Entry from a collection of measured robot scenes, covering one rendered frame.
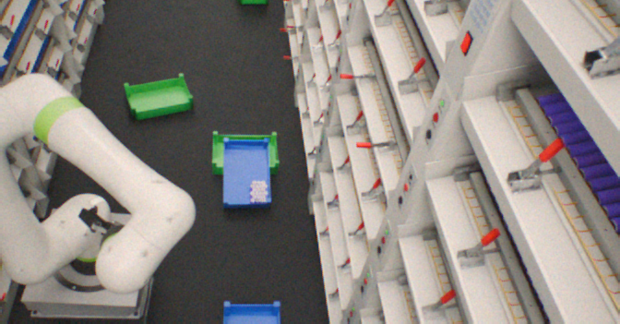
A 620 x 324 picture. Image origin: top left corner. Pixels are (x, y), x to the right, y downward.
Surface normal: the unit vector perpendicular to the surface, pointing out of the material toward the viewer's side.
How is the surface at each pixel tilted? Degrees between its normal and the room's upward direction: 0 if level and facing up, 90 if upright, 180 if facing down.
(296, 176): 0
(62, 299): 5
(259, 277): 0
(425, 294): 17
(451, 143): 90
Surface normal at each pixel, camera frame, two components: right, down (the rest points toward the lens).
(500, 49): 0.11, 0.74
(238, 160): 0.16, -0.39
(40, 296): 0.20, -0.64
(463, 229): -0.17, -0.65
